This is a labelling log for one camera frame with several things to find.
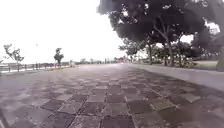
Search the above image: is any distant row of trees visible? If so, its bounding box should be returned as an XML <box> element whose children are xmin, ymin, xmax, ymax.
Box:
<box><xmin>77</xmin><ymin>57</ymin><xmax>128</xmax><ymax>65</ymax></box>

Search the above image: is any checkered brick paved path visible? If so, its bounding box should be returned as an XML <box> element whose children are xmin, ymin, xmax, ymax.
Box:
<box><xmin>0</xmin><ymin>63</ymin><xmax>224</xmax><ymax>128</ymax></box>

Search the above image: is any small slender tree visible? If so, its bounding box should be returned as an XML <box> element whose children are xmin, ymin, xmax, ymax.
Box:
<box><xmin>53</xmin><ymin>47</ymin><xmax>65</xmax><ymax>67</ymax></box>
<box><xmin>2</xmin><ymin>43</ymin><xmax>25</xmax><ymax>72</ymax></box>

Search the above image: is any row of large dark trees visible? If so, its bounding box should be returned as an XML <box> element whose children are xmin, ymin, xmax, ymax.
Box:
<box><xmin>97</xmin><ymin>0</ymin><xmax>214</xmax><ymax>68</ymax></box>

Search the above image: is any low fence with posts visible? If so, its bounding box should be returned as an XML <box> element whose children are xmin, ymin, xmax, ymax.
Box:
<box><xmin>0</xmin><ymin>62</ymin><xmax>72</xmax><ymax>73</ymax></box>

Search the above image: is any pale concrete kerb strip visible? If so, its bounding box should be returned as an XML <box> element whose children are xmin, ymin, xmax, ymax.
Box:
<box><xmin>127</xmin><ymin>62</ymin><xmax>224</xmax><ymax>92</ymax></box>

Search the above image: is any grass strip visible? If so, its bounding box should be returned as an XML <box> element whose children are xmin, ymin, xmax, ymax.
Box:
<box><xmin>192</xmin><ymin>59</ymin><xmax>220</xmax><ymax>71</ymax></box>

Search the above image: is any large tree with thick trunk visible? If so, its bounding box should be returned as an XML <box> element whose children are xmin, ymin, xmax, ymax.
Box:
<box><xmin>199</xmin><ymin>0</ymin><xmax>224</xmax><ymax>73</ymax></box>

